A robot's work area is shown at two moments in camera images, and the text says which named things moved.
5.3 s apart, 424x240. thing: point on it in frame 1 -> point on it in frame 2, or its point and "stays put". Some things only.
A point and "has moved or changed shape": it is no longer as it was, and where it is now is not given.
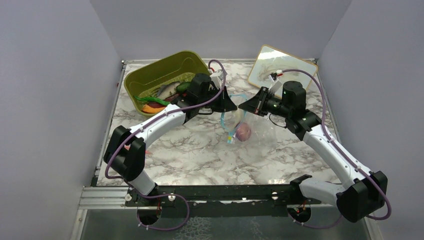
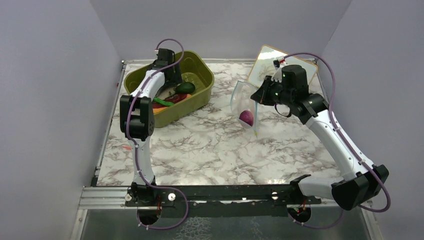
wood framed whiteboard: [270, 60] stays put
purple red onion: [243, 132] -> [247, 116]
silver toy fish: [167, 90] stays put
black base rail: [179, 196] stays put
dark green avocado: [183, 86] stays put
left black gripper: [225, 103] -> [175, 77]
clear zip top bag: [243, 127] has moved or changed shape
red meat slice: [157, 104] stays put
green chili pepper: [147, 99] stays put
